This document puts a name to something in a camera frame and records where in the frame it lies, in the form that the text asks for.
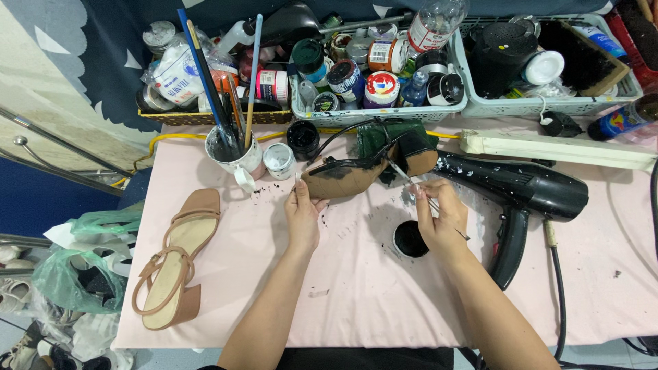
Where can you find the person's right hand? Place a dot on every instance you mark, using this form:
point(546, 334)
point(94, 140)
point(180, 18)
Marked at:
point(444, 226)

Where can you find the person's left hand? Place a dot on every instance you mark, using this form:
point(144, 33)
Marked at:
point(301, 221)

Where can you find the thin paintbrush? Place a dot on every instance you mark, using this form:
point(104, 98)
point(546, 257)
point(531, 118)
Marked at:
point(406, 177)

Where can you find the tan heeled sandal black paint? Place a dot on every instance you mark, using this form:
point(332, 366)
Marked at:
point(354, 174)

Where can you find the round black paint lid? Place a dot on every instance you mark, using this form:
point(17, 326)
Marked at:
point(410, 239)

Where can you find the small white paint jar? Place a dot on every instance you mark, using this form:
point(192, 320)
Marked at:
point(279, 160)

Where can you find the white paint-stained mug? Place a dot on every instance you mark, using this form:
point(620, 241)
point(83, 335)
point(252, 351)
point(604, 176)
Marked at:
point(246, 160)

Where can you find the open black paint jar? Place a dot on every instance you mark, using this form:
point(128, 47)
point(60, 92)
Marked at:
point(303, 138)

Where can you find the black hair dryer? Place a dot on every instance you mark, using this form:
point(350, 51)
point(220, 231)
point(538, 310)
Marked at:
point(519, 187)

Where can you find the pink tablecloth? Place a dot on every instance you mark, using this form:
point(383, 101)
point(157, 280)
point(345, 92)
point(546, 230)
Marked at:
point(360, 288)

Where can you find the dark green cloth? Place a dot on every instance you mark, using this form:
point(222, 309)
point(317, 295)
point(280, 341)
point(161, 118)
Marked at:
point(372, 138)

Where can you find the white power strip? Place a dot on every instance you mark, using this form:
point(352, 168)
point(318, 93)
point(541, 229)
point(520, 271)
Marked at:
point(545, 146)

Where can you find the white basket of paint jars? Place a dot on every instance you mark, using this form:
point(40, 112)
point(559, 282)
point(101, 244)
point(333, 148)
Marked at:
point(380, 114)

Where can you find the plain tan heeled sandal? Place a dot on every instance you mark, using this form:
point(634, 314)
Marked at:
point(175, 267)

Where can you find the small blue bottle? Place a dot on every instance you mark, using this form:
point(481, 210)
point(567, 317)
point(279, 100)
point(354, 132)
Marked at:
point(414, 90)

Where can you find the brown patterned basket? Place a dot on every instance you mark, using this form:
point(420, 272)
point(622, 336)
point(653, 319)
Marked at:
point(205, 118)

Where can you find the person's black clothing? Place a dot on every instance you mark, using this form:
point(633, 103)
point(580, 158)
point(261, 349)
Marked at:
point(360, 359)

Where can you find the small black plug adapter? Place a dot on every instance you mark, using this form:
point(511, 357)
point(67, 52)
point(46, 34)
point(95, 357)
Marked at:
point(560, 125)

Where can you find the white basket with shoe brush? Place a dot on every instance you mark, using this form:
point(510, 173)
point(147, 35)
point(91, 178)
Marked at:
point(540, 105)

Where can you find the group of paint jars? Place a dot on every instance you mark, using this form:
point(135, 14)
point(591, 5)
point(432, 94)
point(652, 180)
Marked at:
point(360, 77)

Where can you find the black perforated-lid container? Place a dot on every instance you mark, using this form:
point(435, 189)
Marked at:
point(498, 56)

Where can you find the white capped jar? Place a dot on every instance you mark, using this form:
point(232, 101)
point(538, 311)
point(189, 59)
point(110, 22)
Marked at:
point(544, 68)

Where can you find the clear bag of cotton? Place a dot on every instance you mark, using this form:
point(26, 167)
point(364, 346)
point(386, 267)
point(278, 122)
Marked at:
point(177, 74)

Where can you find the clear plastic bottle red label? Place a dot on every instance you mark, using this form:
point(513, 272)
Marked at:
point(434, 25)

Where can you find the dark bottle blue label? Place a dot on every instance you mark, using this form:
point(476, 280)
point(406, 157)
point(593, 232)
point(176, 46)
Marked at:
point(619, 121)

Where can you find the black bristle wooden shoe brush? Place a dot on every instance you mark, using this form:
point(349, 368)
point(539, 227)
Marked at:
point(581, 59)

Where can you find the heap of bags and shoes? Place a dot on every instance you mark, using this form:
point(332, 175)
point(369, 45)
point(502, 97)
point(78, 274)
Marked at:
point(67, 288)

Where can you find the metal rack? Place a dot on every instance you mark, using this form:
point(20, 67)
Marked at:
point(56, 154)

